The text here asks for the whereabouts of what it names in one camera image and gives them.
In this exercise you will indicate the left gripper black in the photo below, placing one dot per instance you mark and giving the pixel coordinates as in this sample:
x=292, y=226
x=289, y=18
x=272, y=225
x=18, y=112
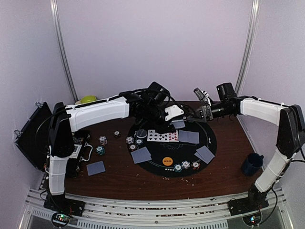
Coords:
x=165, y=129

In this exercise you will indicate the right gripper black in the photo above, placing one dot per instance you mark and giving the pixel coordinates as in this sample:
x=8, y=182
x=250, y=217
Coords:
x=206, y=113

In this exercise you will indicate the blue backed card deck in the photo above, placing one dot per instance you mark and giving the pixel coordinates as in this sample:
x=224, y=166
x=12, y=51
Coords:
x=178, y=124

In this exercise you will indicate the face down board card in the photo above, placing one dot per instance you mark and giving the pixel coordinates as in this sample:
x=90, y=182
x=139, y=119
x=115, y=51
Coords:
x=183, y=136
x=193, y=137

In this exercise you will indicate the clear dealer button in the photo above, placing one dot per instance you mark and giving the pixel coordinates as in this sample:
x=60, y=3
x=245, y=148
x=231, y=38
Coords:
x=141, y=133

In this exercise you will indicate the face up clubs card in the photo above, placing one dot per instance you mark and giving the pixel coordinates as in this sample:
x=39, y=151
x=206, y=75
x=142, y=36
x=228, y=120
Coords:
x=152, y=136

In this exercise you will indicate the face up hearts card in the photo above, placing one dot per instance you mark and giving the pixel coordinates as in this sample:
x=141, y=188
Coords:
x=173, y=137

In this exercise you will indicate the face up spades card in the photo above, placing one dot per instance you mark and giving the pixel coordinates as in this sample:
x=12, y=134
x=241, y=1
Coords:
x=162, y=137

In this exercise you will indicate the face down cards mat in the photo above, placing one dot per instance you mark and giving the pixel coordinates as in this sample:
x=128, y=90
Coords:
x=204, y=154
x=141, y=155

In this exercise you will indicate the black orange 100 chip stack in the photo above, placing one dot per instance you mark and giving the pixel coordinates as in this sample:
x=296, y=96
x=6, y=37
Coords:
x=117, y=134

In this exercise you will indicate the blue white chip bottom mat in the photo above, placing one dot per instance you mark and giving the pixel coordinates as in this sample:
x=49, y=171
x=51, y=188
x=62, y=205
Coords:
x=185, y=164

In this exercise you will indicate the orange chip bottom mat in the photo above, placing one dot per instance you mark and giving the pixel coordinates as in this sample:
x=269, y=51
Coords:
x=195, y=165

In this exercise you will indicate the orange big blind button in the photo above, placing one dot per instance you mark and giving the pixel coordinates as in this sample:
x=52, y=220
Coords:
x=167, y=161

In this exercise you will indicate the green chip bottom mat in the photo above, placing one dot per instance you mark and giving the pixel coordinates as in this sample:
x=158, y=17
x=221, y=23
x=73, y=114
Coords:
x=177, y=168

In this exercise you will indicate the blue white 10 chip stack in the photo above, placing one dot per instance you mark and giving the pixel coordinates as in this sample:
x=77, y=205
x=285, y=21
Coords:
x=103, y=140

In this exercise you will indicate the green blue 50 chip stack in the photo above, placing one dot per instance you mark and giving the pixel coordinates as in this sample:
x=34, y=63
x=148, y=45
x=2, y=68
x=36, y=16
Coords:
x=100, y=150

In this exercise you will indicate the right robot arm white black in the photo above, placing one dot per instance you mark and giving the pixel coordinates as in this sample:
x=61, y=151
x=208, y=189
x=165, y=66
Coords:
x=236, y=138

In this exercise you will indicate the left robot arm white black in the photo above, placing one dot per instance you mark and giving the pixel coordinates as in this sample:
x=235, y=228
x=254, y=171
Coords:
x=69, y=122

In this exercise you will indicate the round black poker mat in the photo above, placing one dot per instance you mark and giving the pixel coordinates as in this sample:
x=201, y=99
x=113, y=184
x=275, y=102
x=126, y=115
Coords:
x=178, y=151

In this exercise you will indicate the green plastic bowl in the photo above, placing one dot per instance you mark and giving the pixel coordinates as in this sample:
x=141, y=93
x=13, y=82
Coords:
x=88, y=99

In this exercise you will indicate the dark blue mug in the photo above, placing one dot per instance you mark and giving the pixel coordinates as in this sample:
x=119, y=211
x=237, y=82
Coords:
x=252, y=164

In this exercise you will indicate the boxed card deck white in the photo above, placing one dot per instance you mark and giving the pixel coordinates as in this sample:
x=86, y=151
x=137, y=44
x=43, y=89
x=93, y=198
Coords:
x=75, y=153

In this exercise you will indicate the black poker set case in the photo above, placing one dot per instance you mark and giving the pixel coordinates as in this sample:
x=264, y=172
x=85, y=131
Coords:
x=32, y=140

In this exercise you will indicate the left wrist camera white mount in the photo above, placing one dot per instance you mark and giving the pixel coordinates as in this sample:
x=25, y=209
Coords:
x=172, y=112

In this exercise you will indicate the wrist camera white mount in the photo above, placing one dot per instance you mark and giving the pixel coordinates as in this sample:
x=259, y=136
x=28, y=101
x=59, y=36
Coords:
x=172, y=112
x=203, y=96

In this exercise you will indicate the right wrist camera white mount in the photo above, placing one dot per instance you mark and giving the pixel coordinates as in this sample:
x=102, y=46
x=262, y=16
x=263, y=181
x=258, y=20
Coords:
x=203, y=96

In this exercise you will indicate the aluminium front rail frame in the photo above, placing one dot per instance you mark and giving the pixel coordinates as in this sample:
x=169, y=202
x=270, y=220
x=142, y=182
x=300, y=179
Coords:
x=196, y=213

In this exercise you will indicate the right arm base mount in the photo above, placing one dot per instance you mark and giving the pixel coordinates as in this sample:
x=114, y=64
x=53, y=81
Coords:
x=254, y=201

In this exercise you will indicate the right aluminium frame post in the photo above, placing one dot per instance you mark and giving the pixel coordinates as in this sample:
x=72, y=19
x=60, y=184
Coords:
x=249, y=44

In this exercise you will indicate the aluminium frame post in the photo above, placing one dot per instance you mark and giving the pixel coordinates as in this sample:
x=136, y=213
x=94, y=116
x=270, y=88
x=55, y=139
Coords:
x=249, y=44
x=63, y=54

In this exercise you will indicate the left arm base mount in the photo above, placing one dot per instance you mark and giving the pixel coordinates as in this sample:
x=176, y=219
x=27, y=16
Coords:
x=64, y=205

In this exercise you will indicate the left aluminium frame post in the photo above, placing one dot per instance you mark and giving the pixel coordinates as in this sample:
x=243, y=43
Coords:
x=63, y=54

